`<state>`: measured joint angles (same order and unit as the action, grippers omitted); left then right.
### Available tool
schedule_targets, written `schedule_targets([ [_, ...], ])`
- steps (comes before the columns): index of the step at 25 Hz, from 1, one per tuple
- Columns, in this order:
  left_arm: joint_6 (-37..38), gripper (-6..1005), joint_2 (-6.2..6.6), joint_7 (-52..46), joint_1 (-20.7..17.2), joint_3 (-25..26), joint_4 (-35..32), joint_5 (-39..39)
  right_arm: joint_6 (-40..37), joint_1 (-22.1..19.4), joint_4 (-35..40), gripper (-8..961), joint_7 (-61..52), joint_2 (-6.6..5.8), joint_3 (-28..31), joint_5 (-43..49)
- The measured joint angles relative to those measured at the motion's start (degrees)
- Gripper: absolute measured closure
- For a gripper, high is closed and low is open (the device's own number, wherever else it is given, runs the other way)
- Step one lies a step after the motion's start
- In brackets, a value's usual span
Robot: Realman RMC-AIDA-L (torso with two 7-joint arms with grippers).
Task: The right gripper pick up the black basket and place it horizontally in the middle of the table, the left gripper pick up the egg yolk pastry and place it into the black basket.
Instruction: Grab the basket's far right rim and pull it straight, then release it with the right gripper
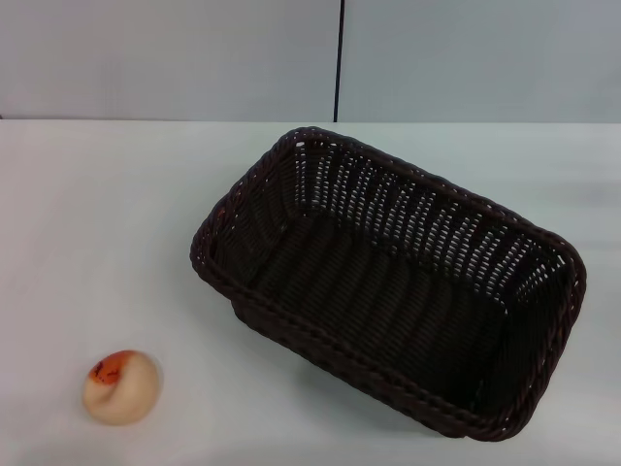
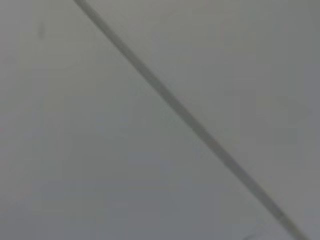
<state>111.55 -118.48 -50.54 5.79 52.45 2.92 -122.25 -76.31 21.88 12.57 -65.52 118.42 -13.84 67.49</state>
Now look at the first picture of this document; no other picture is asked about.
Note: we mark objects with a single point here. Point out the dark brown woven basket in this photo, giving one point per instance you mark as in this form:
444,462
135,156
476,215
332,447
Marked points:
369,286

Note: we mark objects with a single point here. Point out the peach with red blush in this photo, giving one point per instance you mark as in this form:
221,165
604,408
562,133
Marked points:
121,388

